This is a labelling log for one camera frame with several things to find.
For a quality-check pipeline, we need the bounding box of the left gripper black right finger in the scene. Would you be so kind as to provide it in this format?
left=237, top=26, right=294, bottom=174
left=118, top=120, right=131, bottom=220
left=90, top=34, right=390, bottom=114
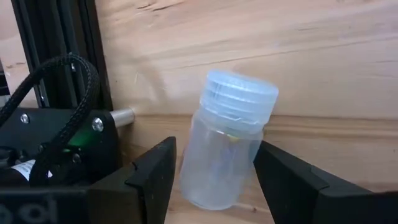
left=252, top=139, right=398, bottom=224

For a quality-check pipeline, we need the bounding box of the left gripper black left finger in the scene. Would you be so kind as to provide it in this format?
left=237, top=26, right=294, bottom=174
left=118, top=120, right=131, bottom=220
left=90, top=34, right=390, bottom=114
left=89, top=136, right=177, bottom=224

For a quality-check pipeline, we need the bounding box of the clear plastic pill bottle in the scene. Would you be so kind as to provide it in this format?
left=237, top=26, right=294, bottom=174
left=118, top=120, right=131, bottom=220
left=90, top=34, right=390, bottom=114
left=179, top=68, right=280, bottom=212

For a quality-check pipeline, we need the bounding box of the black braided cable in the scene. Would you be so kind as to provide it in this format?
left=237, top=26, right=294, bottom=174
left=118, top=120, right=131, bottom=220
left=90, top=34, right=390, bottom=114
left=0, top=52, right=102, bottom=187

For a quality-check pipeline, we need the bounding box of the black metal table frame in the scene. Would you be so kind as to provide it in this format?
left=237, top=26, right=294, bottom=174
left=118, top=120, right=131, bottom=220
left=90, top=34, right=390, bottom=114
left=10, top=0, right=114, bottom=111

